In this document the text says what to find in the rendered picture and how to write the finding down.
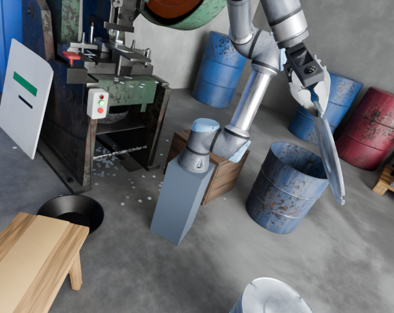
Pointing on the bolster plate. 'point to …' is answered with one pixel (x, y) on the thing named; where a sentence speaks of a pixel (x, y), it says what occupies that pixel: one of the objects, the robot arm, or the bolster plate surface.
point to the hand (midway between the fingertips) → (319, 112)
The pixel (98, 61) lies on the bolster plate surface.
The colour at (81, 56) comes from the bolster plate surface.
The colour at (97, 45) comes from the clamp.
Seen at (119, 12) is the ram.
